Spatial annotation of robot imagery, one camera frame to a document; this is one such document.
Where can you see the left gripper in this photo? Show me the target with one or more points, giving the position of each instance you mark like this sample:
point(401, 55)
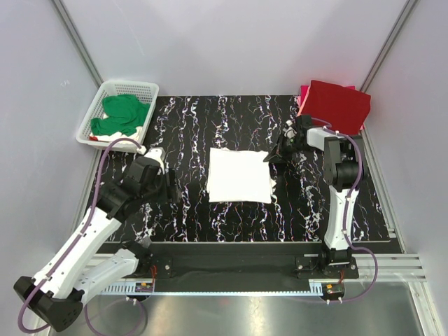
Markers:
point(169, 192)

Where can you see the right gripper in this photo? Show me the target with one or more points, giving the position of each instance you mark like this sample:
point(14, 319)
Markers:
point(276, 152)

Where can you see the white t shirt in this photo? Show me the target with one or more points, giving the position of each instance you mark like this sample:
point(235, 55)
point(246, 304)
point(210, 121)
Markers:
point(239, 176)

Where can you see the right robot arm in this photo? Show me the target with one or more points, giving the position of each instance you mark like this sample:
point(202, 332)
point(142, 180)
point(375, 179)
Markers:
point(343, 170)

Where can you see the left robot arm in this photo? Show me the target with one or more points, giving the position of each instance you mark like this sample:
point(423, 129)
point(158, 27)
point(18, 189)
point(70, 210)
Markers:
point(62, 288)

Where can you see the red white garment in basket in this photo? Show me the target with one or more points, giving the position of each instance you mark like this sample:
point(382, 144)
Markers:
point(136, 136)

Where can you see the folded red t shirt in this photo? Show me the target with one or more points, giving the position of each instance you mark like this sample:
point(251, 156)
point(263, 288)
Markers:
point(336, 110)

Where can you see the green t shirt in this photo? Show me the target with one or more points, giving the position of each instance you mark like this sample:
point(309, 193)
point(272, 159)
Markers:
point(122, 113)

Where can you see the white plastic basket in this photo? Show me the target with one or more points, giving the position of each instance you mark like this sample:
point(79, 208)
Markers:
point(146, 92)

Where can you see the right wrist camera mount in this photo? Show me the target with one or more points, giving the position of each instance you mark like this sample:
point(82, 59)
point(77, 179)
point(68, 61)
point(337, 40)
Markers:
point(289, 130)

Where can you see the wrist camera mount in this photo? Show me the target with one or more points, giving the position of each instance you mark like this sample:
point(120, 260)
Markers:
point(157, 154)
point(289, 130)

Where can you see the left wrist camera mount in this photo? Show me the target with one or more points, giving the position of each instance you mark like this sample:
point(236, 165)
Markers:
point(157, 154)

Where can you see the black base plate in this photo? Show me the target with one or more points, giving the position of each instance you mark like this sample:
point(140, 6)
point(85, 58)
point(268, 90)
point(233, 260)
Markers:
point(235, 263)

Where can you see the slotted cable duct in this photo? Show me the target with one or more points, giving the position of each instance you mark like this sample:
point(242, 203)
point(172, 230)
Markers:
point(135, 288)

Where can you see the right aluminium frame post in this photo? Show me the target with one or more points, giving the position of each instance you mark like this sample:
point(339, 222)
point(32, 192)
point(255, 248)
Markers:
point(393, 36)

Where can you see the aluminium frame post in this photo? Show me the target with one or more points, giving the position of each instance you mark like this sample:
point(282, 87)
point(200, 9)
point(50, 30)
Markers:
point(393, 36)
point(78, 43)

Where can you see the left aluminium frame post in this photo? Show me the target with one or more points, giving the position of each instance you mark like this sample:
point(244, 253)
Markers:
point(78, 43)

